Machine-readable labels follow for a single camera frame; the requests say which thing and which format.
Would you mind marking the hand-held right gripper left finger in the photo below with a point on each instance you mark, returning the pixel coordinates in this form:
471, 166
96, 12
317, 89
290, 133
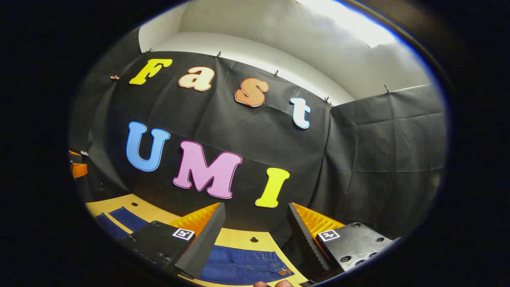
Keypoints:
201, 243

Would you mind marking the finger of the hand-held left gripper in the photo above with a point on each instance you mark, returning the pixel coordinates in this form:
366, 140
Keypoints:
79, 170

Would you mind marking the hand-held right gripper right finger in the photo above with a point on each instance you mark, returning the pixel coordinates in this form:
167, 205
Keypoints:
308, 243

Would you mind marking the black backdrop cloth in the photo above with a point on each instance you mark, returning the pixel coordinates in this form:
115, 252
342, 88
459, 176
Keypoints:
247, 131

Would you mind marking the blue denim jeans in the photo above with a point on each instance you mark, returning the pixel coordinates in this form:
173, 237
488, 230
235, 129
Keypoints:
239, 265

